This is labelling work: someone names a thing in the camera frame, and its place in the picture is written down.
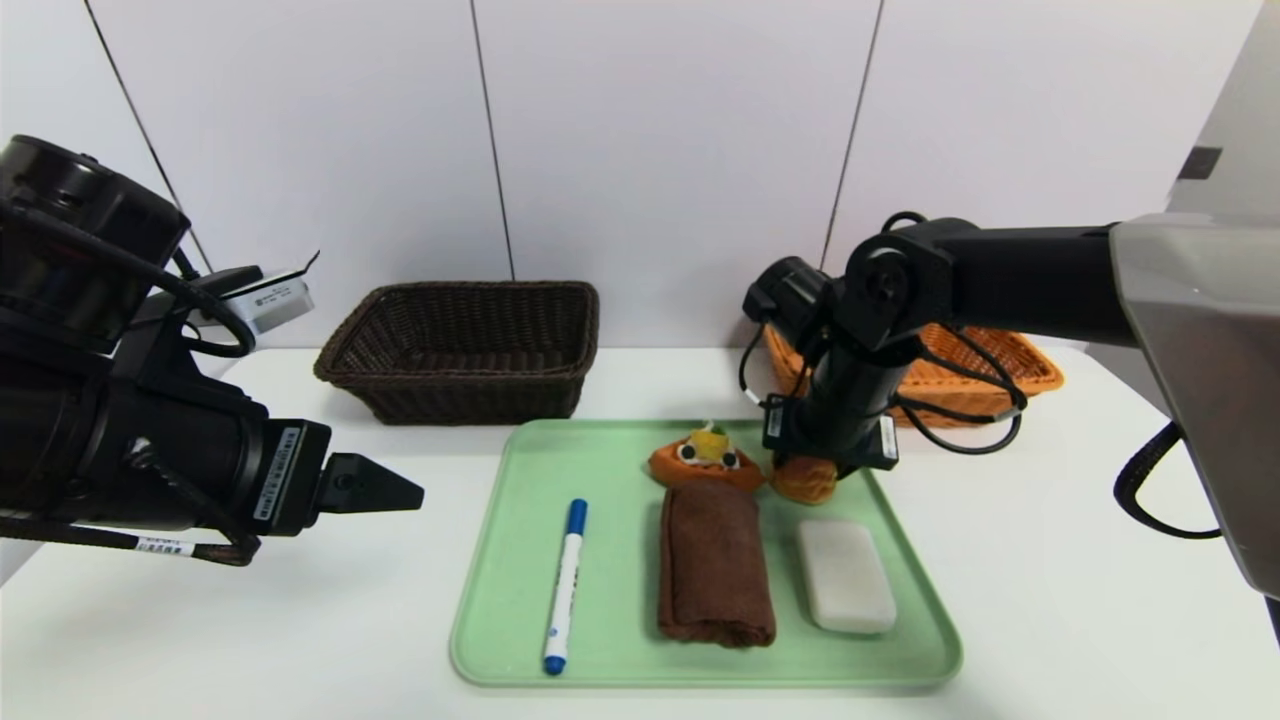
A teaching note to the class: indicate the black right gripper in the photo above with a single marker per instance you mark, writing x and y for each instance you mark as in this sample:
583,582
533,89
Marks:
830,440

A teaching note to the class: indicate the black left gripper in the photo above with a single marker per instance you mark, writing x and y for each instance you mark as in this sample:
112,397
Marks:
292,478

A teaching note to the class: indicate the dark grey wall plate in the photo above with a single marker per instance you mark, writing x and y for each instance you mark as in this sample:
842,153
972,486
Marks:
1198,162

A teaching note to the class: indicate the blue and white marker pen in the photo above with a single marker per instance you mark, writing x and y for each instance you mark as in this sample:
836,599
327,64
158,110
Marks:
565,590

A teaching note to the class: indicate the orange fruit tart boat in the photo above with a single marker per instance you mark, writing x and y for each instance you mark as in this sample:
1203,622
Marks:
700,465

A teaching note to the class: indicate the dark brown wicker basket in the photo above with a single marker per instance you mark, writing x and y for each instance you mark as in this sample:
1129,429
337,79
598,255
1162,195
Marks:
470,390

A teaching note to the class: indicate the brown towel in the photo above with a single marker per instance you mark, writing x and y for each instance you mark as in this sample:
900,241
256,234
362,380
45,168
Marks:
714,570

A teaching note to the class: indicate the white soap bar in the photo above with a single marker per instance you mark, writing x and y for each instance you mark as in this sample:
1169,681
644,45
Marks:
846,575

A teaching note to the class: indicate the orange wicker basket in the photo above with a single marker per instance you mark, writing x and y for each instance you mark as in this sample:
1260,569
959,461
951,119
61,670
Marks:
1000,372

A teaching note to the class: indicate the pink brown cream puff bun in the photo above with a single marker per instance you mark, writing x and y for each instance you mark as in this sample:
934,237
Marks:
803,485

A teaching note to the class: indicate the light green plastic tray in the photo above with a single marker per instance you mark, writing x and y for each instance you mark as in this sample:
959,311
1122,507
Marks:
610,600

